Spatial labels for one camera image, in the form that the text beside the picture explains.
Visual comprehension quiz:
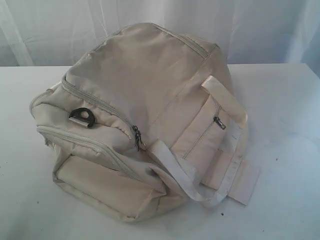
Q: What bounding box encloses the white backdrop curtain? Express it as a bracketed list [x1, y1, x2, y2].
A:
[0, 0, 320, 73]

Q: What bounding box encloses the cream fabric duffel bag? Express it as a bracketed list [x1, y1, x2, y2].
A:
[30, 23, 260, 222]

